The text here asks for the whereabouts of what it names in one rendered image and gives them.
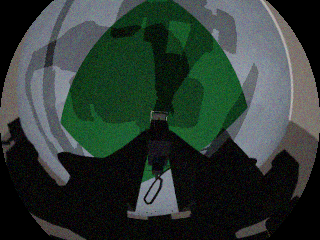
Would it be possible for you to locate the green circuit board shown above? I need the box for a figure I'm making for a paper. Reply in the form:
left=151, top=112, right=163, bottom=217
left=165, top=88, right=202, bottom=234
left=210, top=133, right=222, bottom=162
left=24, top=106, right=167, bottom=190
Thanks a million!
left=60, top=0, right=248, bottom=159

